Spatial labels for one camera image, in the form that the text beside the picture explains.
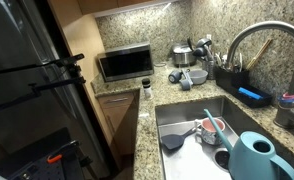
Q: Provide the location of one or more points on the silver rice cooker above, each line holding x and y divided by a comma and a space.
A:
184, 55

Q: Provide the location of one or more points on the grey ladle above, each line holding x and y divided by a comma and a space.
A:
203, 42

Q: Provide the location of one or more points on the orange clip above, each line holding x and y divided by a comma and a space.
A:
54, 158

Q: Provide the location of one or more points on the grey measuring cup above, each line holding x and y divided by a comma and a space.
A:
186, 82
175, 76

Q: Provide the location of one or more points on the stainless steel microwave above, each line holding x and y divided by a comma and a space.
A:
125, 63

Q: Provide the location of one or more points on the brushed steel gooseneck faucet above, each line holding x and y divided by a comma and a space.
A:
273, 26

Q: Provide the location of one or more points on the black ladle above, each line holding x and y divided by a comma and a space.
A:
199, 52

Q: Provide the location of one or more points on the black sink caddy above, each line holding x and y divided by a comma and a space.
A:
230, 80

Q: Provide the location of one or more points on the grey bowl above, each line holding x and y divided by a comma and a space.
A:
198, 76

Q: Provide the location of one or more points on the wooden upper cabinet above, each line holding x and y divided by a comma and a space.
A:
97, 5

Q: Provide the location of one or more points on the stainless steel sink basin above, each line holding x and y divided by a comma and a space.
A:
187, 110

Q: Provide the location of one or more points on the wooden drawer front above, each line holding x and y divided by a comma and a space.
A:
115, 100

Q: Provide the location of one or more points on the pink rubber band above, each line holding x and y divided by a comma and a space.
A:
291, 95

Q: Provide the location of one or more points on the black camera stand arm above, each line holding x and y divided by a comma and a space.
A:
67, 61
53, 85

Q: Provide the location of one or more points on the wooden base cabinet door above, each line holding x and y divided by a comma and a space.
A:
118, 130

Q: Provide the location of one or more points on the white wall outlet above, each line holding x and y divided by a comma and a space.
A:
208, 37

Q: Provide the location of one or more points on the tall wooden side panel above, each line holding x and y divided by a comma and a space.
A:
80, 33

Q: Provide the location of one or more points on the blue sponge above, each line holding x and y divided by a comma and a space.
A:
250, 93

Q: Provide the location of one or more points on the dark steel refrigerator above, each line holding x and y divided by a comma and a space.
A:
13, 33

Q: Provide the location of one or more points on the wooden chopstick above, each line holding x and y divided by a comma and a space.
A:
259, 54

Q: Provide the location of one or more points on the dark grey spatula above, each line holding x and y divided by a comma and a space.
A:
172, 141

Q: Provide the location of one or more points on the teal watering can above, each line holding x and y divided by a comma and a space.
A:
251, 156

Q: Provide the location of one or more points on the pepper grinder black top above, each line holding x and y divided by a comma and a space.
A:
146, 88

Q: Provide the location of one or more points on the patterned mug pink inside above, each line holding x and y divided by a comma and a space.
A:
211, 133

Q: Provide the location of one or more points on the black perforated cart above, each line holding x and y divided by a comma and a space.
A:
37, 146

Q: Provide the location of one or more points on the blue rubber band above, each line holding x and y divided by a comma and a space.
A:
287, 99

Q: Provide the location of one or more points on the perforated metal utensil holder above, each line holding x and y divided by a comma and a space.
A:
208, 70

